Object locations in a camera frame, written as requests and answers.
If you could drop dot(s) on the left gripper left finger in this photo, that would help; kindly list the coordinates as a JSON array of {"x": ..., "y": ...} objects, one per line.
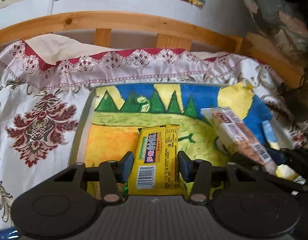
[{"x": 112, "y": 173}]

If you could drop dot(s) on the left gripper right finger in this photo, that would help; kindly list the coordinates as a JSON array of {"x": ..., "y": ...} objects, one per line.
[{"x": 198, "y": 172}]

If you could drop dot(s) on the gold foil snack packet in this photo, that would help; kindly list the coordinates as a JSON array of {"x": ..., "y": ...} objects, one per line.
[{"x": 285, "y": 172}]

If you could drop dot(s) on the yellow snack bar packet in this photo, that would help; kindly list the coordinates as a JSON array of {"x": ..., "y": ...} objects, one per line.
[{"x": 155, "y": 170}]

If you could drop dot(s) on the peanut brittle clear packet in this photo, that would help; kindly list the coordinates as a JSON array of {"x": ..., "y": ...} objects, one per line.
[{"x": 235, "y": 136}]

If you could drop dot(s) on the blue white long packet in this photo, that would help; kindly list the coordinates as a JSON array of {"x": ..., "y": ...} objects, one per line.
[{"x": 9, "y": 234}]

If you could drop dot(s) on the grey tray with drawing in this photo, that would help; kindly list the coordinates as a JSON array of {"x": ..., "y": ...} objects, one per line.
[{"x": 112, "y": 116}]

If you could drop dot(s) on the floral satin bed cover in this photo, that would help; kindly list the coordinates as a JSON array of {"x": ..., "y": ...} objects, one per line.
[{"x": 41, "y": 104}]

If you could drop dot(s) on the cream pillow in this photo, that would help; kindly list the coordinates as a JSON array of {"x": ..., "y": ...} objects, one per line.
[{"x": 53, "y": 48}]

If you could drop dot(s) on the dark hanging clothes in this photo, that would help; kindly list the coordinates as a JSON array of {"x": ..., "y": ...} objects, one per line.
[{"x": 285, "y": 24}]

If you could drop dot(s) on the wooden bed rail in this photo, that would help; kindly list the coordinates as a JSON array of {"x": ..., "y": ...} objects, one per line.
[{"x": 170, "y": 34}]

